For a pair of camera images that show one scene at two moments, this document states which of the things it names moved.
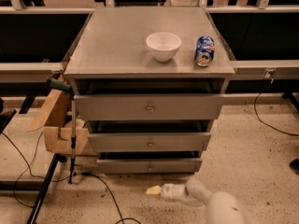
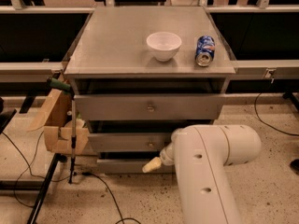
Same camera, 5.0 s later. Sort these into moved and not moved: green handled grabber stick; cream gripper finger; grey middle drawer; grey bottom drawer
Moved: cream gripper finger
Not moved: grey bottom drawer; grey middle drawer; green handled grabber stick
